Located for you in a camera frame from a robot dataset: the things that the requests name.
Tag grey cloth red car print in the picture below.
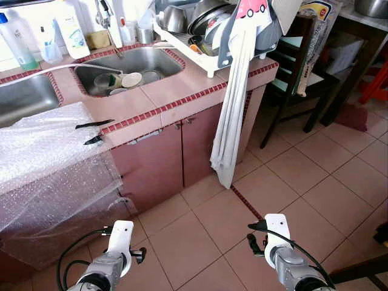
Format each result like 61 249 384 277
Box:
212 0 284 69

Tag white paper bag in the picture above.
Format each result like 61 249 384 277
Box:
327 39 364 76

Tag large steel sink basin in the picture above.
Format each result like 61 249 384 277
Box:
0 73 61 128

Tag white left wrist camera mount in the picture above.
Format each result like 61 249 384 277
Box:
106 220 135 277

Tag clear bubble wrap sheet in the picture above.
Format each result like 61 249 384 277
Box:
0 102 137 270

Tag patterned hanging bag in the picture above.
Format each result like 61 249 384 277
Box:
297 0 334 98

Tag dark wooden table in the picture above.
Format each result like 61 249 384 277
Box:
318 0 388 128

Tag maroon cabinet door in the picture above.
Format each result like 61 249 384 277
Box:
109 121 184 213
182 100 252 189

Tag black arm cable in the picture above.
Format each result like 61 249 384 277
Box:
247 221 335 290
56 226 116 291

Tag small white bottle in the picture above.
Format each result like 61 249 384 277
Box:
118 15 135 46

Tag long black tape strip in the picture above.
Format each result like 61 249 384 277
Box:
75 119 115 130

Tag red plastic stool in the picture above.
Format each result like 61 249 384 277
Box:
358 58 388 104

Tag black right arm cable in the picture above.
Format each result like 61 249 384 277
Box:
247 221 335 290

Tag black wooden chair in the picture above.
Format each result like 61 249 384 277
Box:
261 15 340 149

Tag steel wok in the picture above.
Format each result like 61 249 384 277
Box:
188 0 234 37

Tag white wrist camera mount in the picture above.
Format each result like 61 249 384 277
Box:
106 220 135 277
264 213 293 267

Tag beige cutting board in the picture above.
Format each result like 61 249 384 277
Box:
267 0 304 36

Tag steel cabinet handle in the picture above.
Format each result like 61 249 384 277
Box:
126 129 163 146

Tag maroon floor mat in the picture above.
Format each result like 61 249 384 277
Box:
333 102 370 133

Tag white dish soap bottle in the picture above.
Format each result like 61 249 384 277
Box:
53 0 90 59

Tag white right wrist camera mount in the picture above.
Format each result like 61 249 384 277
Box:
264 213 293 267

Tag small steel dish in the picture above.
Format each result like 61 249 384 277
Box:
141 69 163 85

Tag white dish rack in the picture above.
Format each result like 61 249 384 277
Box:
152 18 283 78

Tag white bowl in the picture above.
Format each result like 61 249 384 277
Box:
120 72 144 90

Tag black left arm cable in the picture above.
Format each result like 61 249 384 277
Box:
56 226 116 291

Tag white striped towel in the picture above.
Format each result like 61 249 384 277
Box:
209 24 258 190

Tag chrome sink faucet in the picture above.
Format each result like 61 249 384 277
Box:
94 0 125 58

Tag clear bottle blue cap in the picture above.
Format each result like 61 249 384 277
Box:
0 12 38 70

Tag yellow brown sponge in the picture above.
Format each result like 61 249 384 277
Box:
85 29 112 50

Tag clear greenish cup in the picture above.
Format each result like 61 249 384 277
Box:
92 73 122 95

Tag dark wooden furniture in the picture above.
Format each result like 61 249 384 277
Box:
330 221 388 286

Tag steel cup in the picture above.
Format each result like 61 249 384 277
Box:
135 24 155 44

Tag large steel pot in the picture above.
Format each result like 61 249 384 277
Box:
353 0 388 19

